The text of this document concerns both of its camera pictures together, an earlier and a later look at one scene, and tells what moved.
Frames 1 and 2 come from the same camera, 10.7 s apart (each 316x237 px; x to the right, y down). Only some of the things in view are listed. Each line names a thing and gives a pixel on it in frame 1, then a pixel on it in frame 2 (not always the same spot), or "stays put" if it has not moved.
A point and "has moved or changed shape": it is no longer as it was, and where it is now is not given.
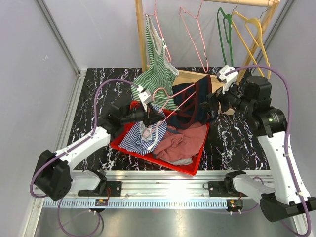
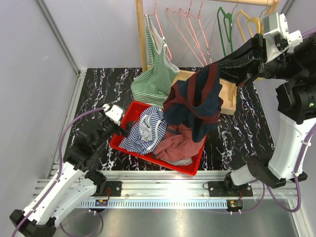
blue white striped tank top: [142, 139] stays put
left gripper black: [151, 116] -> [122, 131]
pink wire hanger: [196, 18] has moved or changed shape
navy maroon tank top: [188, 98] has moved or changed shape
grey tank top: [184, 161] stays put
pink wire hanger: [165, 101] -> [191, 31]
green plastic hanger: [227, 21] stays put
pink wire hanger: [170, 60] stays put
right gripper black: [212, 100] -> [239, 68]
